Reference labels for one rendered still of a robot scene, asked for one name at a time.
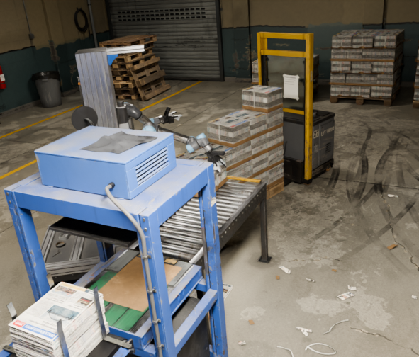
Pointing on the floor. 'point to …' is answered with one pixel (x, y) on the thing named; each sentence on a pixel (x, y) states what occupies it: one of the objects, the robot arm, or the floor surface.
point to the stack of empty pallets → (125, 81)
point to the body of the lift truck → (323, 128)
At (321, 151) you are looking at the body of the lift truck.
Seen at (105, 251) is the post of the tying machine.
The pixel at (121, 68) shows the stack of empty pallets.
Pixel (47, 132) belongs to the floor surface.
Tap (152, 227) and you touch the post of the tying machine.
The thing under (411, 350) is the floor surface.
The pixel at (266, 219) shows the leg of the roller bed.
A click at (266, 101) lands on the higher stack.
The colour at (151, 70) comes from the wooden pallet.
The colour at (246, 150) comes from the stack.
